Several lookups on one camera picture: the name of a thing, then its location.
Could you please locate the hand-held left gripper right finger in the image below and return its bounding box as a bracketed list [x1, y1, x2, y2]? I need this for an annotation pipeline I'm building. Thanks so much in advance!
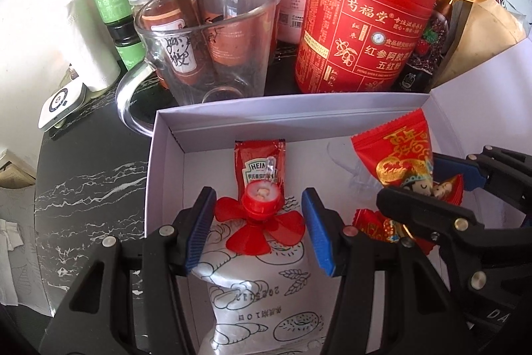
[301, 187, 470, 355]

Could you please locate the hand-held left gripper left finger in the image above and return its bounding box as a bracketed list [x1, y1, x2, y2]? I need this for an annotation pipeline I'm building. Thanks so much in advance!
[39, 186, 217, 355]

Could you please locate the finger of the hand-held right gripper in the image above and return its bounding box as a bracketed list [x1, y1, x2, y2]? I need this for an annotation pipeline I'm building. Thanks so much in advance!
[376, 186, 491, 252]
[432, 146, 532, 214]

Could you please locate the red candy packet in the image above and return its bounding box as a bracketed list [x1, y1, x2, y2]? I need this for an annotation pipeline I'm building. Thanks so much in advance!
[352, 209, 412, 245]
[351, 108, 464, 206]

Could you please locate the red plastic fan toy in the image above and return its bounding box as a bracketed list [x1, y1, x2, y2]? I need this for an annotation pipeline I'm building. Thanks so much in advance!
[214, 178, 306, 256]

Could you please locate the white gift box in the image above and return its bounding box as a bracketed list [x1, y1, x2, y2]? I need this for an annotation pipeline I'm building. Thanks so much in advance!
[145, 43, 532, 355]

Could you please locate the white snack pouch red cap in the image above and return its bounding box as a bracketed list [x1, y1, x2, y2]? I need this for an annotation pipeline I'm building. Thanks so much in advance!
[195, 193, 333, 355]

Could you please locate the clear plastic wrapper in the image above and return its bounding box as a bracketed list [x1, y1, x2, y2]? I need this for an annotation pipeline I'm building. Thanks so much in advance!
[328, 143, 383, 193]

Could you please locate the red ketchup packet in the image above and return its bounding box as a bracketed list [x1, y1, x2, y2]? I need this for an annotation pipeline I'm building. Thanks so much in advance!
[234, 139, 287, 198]

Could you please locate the dark berry packet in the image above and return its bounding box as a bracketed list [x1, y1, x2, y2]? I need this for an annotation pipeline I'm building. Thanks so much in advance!
[401, 1, 454, 93]

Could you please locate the cream paper bag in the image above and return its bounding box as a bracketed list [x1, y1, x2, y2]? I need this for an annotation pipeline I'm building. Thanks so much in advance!
[432, 0, 532, 89]

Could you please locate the glass mug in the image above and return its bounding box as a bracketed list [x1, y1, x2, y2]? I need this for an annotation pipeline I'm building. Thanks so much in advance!
[115, 0, 280, 135]

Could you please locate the white cloth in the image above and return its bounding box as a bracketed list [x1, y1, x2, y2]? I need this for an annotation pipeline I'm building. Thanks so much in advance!
[0, 189, 46, 308]

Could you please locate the small white device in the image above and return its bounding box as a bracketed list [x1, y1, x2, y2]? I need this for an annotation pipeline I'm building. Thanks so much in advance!
[38, 83, 88, 131]

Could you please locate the small green label jar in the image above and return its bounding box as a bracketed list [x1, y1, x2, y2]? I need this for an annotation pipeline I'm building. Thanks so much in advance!
[107, 22, 146, 73]

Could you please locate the red round tin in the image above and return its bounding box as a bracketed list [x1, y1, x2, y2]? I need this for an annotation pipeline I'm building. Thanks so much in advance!
[294, 0, 439, 94]

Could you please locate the white paper roll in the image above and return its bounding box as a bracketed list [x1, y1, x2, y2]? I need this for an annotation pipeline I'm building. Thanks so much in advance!
[62, 0, 121, 93]

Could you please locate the brown wooden stick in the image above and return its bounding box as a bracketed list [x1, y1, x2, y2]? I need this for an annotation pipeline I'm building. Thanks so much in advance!
[168, 0, 202, 27]

